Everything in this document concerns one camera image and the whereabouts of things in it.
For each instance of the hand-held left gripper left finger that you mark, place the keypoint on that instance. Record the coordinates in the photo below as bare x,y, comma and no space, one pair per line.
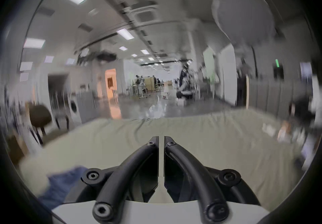
130,167

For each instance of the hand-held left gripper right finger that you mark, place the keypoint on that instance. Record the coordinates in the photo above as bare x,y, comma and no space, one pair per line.
191,167

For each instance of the dark blue shirt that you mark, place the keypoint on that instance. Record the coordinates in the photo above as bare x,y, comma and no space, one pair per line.
63,185

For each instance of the white washing machine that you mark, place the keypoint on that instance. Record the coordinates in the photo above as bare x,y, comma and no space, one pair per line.
74,107

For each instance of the group of people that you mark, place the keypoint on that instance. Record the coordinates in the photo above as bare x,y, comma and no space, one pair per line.
147,83

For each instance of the dark round-backed chair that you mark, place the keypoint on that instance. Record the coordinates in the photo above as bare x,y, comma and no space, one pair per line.
40,117

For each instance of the round white lamp on stand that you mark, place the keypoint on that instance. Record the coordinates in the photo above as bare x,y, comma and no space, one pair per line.
242,16

